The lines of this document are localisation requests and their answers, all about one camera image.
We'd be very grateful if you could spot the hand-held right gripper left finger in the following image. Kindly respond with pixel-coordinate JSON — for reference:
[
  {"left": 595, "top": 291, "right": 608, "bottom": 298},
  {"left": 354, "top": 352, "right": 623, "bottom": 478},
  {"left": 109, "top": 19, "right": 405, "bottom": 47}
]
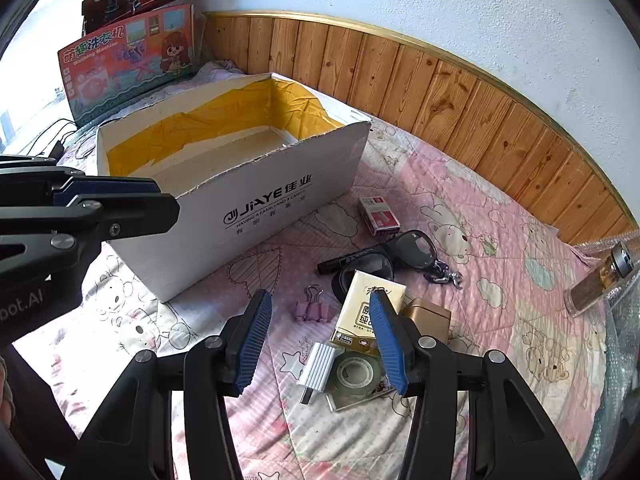
[{"left": 60, "top": 288, "right": 273, "bottom": 480}]

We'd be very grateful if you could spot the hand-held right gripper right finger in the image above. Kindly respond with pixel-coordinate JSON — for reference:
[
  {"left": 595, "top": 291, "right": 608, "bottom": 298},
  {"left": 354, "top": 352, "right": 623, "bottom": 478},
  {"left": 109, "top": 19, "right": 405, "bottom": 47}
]
[{"left": 369, "top": 290, "right": 583, "bottom": 480}]

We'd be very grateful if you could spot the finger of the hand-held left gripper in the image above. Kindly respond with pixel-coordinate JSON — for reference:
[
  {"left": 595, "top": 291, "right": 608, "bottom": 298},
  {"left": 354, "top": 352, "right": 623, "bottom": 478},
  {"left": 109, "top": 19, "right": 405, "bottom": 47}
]
[
  {"left": 0, "top": 155, "right": 162, "bottom": 209},
  {"left": 0, "top": 193, "right": 181, "bottom": 283}
]

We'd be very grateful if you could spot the green tape roll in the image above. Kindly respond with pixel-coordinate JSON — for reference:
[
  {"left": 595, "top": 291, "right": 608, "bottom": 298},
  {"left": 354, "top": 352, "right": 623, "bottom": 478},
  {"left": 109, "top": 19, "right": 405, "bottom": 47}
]
[{"left": 334, "top": 351, "right": 379, "bottom": 392}]

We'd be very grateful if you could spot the white gold tissue pack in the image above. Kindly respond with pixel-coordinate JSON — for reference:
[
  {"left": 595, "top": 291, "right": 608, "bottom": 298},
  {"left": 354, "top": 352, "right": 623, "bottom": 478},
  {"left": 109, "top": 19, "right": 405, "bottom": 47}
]
[{"left": 330, "top": 270, "right": 407, "bottom": 348}]

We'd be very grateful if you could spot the brown small carton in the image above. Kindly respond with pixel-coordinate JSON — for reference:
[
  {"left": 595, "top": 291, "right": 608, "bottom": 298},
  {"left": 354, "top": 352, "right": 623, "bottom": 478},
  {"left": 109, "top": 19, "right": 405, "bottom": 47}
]
[{"left": 400, "top": 297, "right": 452, "bottom": 346}]

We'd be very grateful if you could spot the pink binder clip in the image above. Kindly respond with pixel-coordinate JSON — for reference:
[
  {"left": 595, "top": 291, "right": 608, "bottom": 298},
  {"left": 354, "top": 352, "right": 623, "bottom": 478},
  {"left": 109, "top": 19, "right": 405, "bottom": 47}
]
[{"left": 297, "top": 285, "right": 331, "bottom": 323}]

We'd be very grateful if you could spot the white plug charger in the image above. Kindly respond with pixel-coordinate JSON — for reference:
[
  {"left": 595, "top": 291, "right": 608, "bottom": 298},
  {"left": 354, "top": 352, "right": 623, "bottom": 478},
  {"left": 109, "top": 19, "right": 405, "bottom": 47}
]
[{"left": 298, "top": 342, "right": 337, "bottom": 405}]

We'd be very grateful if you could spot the black marker pen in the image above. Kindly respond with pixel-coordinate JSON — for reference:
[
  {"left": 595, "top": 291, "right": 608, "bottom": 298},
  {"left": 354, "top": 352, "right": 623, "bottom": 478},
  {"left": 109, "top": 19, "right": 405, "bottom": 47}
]
[{"left": 317, "top": 242, "right": 396, "bottom": 276}]

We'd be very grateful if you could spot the red white staple box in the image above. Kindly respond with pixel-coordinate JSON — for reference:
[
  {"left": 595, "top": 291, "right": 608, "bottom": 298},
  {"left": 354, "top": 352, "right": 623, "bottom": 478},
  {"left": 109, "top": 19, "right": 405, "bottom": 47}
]
[{"left": 358, "top": 195, "right": 400, "bottom": 237}]

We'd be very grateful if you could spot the white cardboard box yellow tape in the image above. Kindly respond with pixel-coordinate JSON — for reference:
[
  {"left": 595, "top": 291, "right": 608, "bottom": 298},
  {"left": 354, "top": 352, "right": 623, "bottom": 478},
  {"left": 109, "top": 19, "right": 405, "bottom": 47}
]
[{"left": 96, "top": 73, "right": 372, "bottom": 303}]

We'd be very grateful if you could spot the pink printed blanket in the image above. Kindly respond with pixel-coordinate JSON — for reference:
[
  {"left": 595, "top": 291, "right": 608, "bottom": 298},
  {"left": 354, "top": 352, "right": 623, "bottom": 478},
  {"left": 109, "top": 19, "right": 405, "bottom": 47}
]
[{"left": 10, "top": 60, "right": 640, "bottom": 480}]

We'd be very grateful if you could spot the pink toy washing machine box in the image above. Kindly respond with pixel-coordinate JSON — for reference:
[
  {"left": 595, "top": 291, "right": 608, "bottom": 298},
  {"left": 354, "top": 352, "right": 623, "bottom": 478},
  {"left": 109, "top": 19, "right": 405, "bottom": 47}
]
[{"left": 56, "top": 2, "right": 207, "bottom": 128}]

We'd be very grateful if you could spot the glass bottle with metal cap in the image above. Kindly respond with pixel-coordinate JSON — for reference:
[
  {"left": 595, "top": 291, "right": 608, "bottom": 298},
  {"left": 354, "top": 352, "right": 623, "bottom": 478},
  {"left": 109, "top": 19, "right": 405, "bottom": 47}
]
[{"left": 564, "top": 241, "right": 640, "bottom": 317}]

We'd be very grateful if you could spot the bubble wrap sheet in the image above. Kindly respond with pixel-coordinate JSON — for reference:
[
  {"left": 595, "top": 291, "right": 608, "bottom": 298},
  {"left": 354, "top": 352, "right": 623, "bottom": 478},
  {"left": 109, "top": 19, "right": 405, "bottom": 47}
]
[{"left": 570, "top": 230, "right": 640, "bottom": 461}]

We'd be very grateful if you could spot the black cable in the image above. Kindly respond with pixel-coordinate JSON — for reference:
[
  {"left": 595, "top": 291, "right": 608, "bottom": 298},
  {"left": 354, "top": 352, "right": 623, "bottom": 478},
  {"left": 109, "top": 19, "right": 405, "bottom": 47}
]
[{"left": 27, "top": 118, "right": 81, "bottom": 158}]

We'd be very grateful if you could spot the purple keychain with metal clasp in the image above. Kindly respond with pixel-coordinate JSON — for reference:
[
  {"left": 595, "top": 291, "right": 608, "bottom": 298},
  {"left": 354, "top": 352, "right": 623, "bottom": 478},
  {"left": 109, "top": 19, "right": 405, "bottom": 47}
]
[{"left": 422, "top": 259, "right": 463, "bottom": 290}]

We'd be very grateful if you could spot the wooden wall panelling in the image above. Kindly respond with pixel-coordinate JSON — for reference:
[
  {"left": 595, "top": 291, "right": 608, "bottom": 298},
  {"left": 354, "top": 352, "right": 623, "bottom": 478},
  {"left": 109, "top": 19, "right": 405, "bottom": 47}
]
[{"left": 202, "top": 10, "right": 638, "bottom": 246}]

